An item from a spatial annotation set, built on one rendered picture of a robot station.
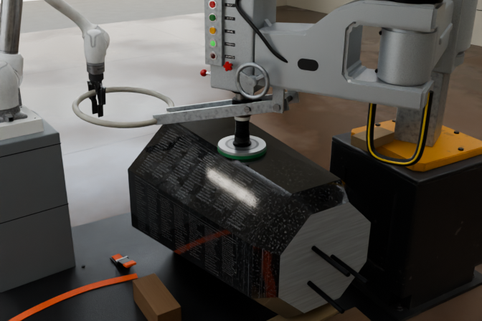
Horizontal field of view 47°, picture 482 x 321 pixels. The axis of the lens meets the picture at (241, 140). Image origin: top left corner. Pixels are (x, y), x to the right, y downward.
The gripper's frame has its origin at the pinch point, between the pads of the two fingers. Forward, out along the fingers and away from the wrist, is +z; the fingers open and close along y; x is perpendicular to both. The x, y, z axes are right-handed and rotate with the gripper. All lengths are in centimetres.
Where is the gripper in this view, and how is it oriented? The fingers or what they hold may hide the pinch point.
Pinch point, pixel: (97, 109)
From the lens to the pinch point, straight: 301.0
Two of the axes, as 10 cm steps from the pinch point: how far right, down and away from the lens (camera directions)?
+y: 7.4, 3.3, -5.9
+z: -0.7, 9.0, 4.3
